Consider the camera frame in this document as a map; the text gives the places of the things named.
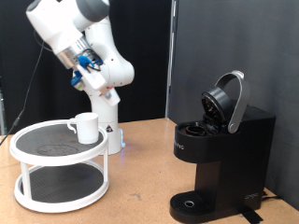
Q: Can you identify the white ceramic mug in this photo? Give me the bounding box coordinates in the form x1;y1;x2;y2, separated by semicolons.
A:
66;112;100;146

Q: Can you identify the blue cable clip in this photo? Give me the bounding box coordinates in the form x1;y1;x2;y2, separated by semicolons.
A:
78;55;104;72

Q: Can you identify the silver vertical metal post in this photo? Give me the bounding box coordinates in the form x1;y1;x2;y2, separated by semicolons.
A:
164;0;179;119

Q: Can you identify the dark grey partition panel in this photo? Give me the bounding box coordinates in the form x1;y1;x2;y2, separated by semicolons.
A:
169;0;299;211

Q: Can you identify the grey metal frame bar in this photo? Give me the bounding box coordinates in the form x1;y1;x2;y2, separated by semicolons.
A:
0;77;7;136

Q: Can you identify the black Keurig coffee machine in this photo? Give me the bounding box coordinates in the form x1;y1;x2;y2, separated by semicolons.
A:
168;70;277;224

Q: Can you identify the white two-tier turntable stand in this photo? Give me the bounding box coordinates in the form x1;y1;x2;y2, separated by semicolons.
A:
8;119;110;215

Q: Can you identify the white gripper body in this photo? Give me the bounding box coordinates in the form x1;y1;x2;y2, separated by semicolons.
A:
76;62;109;97

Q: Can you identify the black tape strip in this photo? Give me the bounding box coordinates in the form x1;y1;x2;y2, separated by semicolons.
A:
237;207;264;224

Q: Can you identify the Keurig lid with silver handle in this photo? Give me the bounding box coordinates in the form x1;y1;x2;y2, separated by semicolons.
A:
200;70;251;134

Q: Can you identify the wrist camera on blue mount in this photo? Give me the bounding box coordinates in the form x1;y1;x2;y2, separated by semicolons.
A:
70;70;85;91

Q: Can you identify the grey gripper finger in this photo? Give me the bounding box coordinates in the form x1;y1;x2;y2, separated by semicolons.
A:
102;88;113;101

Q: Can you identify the black round grip liner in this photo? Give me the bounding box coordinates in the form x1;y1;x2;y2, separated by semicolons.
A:
20;162;105;204
16;123;106;158

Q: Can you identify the black machine power cord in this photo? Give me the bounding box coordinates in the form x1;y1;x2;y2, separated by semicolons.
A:
261;189;283;202

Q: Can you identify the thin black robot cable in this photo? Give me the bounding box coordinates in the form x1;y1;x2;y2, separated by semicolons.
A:
0;31;104;147

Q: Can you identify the black backdrop curtain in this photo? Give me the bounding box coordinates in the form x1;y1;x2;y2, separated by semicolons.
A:
0;0;172;135

